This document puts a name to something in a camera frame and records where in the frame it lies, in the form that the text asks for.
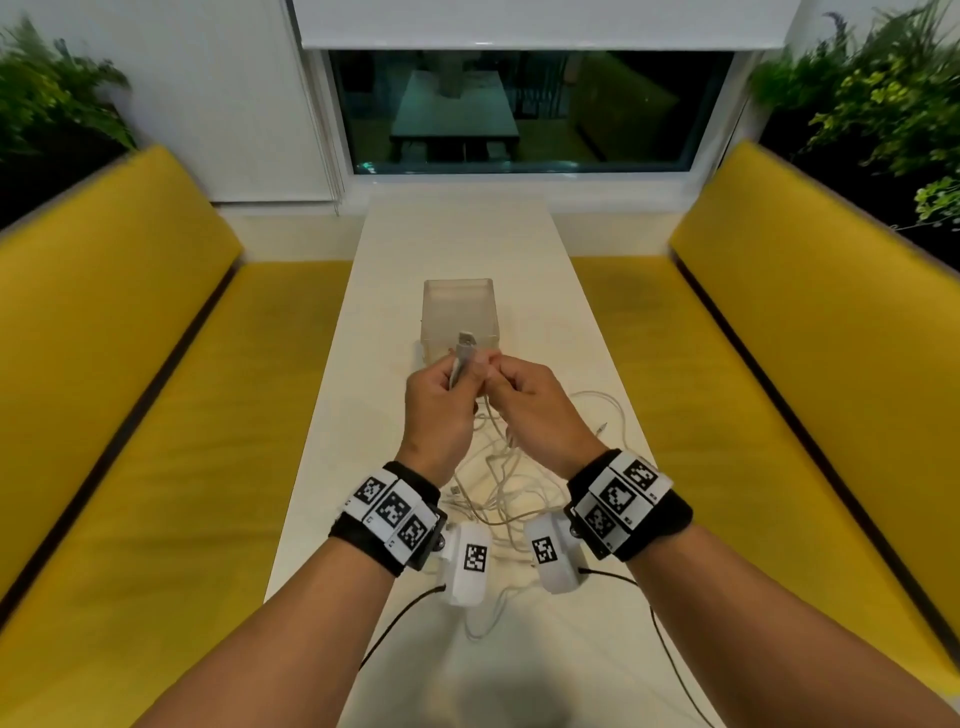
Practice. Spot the person's left hand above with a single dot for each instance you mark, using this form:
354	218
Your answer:
439	420

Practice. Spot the person's right hand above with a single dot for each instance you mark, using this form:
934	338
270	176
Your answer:
540	412

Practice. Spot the clear plastic drawer organizer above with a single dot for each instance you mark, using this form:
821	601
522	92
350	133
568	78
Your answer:
459	307

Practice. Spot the person's left forearm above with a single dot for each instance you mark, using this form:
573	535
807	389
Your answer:
285	652

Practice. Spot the person's right forearm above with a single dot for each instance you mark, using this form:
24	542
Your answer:
765	645

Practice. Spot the black wristband with marker tags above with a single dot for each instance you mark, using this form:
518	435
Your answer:
390	517
626	502

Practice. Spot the yellow bench seat cushion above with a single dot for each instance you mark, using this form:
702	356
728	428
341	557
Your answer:
187	510
712	435

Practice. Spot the right yellow bench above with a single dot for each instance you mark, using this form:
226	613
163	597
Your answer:
840	337

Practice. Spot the dark glass window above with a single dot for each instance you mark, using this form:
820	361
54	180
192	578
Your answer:
615	112

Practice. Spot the yellow bench backrest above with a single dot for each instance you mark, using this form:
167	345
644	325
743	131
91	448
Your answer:
97	337

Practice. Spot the wide white roller blind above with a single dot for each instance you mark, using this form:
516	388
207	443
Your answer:
540	22

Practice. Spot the green leafy plant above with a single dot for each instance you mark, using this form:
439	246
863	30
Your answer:
877	97
52	97

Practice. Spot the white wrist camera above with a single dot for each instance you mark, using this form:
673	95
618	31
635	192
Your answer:
553	555
466	562

